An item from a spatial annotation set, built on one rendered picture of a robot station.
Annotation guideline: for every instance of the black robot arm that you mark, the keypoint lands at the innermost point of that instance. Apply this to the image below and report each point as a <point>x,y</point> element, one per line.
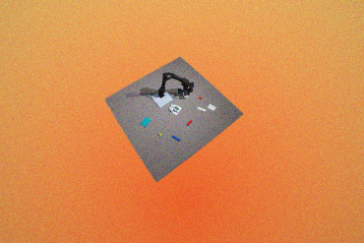
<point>184,81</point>

